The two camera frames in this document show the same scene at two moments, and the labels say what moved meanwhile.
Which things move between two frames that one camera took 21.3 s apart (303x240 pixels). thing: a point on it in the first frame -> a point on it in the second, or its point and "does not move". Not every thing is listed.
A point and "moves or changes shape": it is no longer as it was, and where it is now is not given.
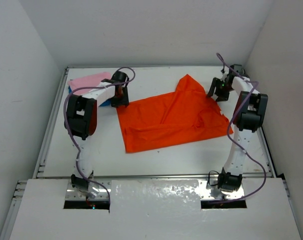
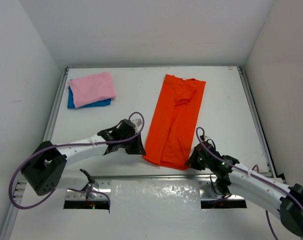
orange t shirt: x=187 y=114 moves or changes shape
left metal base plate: x=72 y=193 does not move
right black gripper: x=221 y=97 -> x=191 y=162
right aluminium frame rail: x=267 y=151 does not move
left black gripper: x=120 y=100 -> x=135 y=144
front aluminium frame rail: x=170 y=176 does not move
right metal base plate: x=207 y=192 does not move
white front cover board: x=158 y=209 does not move
